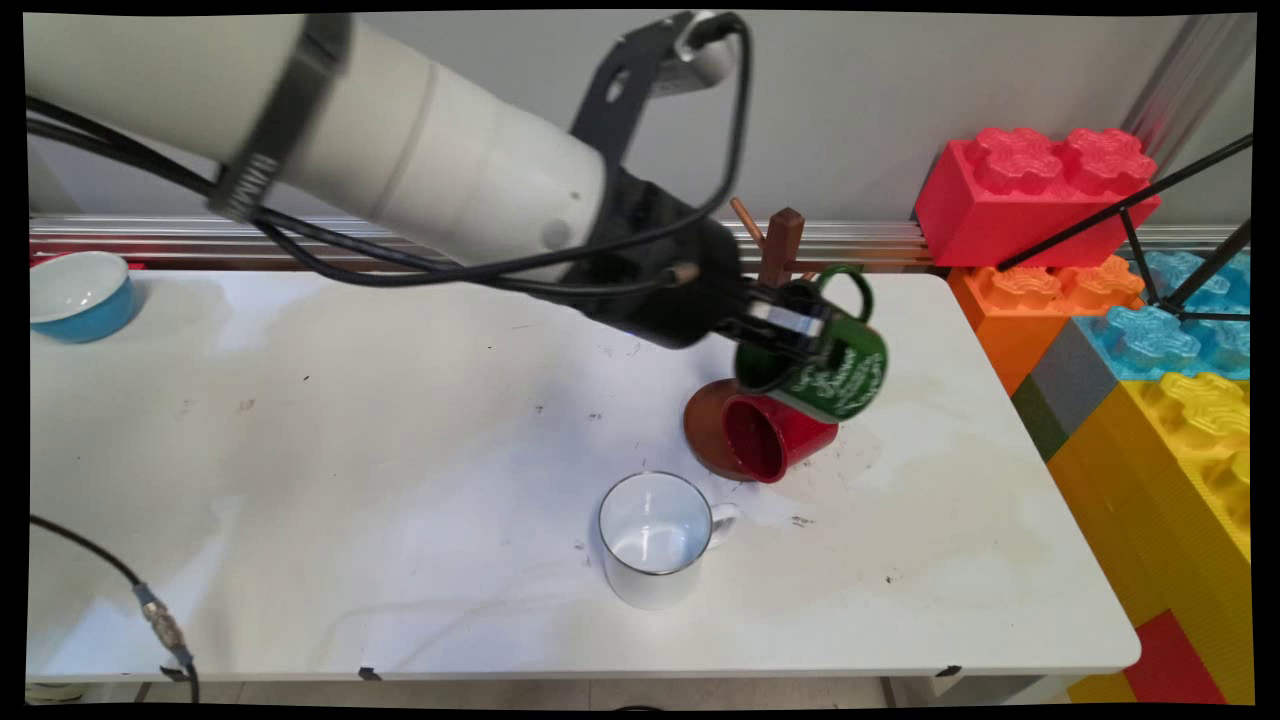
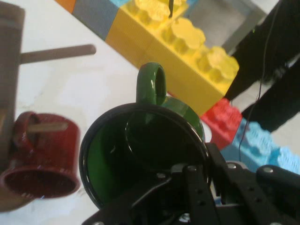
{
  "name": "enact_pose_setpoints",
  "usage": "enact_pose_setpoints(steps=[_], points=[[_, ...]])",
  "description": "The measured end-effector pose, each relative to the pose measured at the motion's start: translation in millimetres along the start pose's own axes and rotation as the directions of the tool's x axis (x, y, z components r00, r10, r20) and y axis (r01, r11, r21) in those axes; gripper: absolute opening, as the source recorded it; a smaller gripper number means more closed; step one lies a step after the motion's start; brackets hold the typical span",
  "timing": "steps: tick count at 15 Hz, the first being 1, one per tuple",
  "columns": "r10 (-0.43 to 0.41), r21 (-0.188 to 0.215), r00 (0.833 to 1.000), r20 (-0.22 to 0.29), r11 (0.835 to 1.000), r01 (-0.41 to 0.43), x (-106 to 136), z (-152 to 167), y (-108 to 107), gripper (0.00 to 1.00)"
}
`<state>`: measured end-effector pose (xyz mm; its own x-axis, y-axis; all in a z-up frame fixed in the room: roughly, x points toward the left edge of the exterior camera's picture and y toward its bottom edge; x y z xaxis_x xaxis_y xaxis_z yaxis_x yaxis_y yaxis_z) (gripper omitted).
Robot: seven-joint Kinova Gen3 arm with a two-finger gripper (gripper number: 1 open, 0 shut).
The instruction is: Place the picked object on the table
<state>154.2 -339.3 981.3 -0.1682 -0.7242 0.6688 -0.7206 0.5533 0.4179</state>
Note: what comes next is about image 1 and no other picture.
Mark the blue bowl white inside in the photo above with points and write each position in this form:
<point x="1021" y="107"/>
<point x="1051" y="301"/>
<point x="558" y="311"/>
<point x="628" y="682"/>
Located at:
<point x="85" y="300"/>

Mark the green enamel mug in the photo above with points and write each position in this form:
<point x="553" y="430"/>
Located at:
<point x="840" y="385"/>

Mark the white enamel mug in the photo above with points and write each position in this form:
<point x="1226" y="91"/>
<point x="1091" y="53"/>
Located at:
<point x="652" y="540"/>

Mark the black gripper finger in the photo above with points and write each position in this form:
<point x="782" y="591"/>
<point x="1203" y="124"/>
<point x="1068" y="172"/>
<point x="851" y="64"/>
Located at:
<point x="790" y="293"/>
<point x="790" y="335"/>

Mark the orange giant toy brick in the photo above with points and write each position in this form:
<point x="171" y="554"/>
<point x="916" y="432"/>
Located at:
<point x="1010" y="320"/>

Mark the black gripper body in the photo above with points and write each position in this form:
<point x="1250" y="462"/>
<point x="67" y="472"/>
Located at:
<point x="660" y="280"/>

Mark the grey giant toy brick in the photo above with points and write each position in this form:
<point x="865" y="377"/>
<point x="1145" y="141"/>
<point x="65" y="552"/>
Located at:
<point x="1070" y="380"/>

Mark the yellow giant toy brick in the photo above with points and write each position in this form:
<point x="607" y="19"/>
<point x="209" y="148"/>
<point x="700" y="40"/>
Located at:
<point x="1150" y="500"/>

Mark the brown wooden mug tree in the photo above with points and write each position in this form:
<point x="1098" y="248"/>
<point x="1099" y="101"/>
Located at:
<point x="780" y="245"/>

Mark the black tripod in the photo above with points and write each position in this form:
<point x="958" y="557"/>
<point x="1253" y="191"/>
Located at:
<point x="1130" y="208"/>

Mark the horizontal aluminium rail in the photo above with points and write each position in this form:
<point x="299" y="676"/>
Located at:
<point x="870" y="240"/>

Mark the slanted aluminium profile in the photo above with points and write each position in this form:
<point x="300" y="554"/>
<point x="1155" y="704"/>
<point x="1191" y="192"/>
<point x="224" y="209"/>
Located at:
<point x="1180" y="80"/>

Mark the red giant toy brick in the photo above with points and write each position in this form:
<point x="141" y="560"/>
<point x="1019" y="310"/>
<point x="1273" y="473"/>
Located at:
<point x="1010" y="205"/>

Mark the dark green giant toy brick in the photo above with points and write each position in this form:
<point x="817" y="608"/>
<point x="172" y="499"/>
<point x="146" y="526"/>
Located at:
<point x="1038" y="420"/>

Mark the small red flat toy brick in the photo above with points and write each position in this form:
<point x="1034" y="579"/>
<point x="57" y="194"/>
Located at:
<point x="1170" y="665"/>

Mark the light blue giant toy brick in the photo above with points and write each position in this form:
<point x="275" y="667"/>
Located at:
<point x="1150" y="345"/>

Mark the red enamel mug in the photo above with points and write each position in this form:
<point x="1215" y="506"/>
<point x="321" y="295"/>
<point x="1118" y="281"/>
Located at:
<point x="780" y="445"/>

